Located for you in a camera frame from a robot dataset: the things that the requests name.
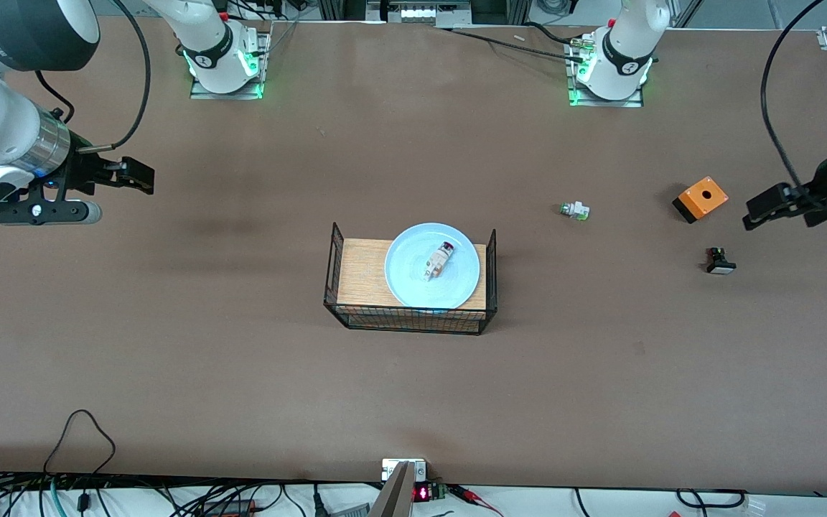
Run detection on black square white-top button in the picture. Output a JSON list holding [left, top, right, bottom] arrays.
[[705, 246, 737, 275]]

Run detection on black wire basket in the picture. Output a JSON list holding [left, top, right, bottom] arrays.
[[323, 222, 498, 336]]

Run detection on aluminium frame structure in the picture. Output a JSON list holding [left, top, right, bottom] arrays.
[[317, 0, 533, 28]]

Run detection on light blue round plate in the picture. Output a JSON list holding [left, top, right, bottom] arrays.
[[384, 222, 481, 312]]

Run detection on red push button white body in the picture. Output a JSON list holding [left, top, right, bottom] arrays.
[[424, 241, 456, 282]]

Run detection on black looped cable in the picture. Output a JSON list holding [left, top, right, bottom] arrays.
[[44, 409, 116, 475]]

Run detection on red and black clip leads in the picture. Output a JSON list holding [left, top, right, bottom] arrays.
[[449, 485, 504, 517]]

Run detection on black cable on table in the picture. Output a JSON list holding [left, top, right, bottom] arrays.
[[442, 22, 587, 62]]

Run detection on small white box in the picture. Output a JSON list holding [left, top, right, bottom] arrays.
[[382, 458, 427, 482]]

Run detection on orange push button box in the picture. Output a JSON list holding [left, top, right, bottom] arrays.
[[672, 176, 730, 224]]

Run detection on wooden board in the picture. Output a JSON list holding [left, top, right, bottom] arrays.
[[337, 238, 488, 320]]

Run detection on grey metal bar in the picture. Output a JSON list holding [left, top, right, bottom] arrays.
[[369, 462, 416, 517]]

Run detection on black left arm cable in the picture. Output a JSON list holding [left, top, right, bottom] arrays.
[[760, 0, 825, 189]]

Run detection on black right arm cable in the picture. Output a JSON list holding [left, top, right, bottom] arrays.
[[33, 0, 152, 155]]

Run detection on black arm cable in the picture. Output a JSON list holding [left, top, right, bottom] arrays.
[[33, 0, 152, 155], [760, 0, 825, 189]]

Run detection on metal base plate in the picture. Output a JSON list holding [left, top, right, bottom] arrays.
[[190, 29, 272, 100], [566, 32, 645, 108]]

